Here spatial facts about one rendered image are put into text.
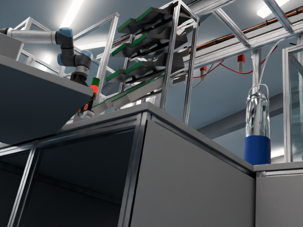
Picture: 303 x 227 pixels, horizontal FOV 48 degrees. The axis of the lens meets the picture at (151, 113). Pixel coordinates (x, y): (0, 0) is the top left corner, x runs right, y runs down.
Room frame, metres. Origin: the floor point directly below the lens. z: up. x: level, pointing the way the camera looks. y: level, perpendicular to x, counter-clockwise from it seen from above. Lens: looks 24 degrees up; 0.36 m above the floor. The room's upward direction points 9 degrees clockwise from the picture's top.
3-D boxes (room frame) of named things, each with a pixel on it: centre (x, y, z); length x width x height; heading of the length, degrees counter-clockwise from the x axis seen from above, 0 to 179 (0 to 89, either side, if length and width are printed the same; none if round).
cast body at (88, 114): (1.75, 0.34, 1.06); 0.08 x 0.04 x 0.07; 134
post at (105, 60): (1.98, 0.37, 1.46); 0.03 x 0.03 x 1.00; 44
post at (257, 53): (2.18, -0.75, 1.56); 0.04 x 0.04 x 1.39; 44
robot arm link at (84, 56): (1.67, 0.43, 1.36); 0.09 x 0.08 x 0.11; 81
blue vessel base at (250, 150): (1.86, -0.65, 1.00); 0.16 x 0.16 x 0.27
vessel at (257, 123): (1.86, -0.65, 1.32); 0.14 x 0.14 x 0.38
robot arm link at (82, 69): (1.67, 0.42, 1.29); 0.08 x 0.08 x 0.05
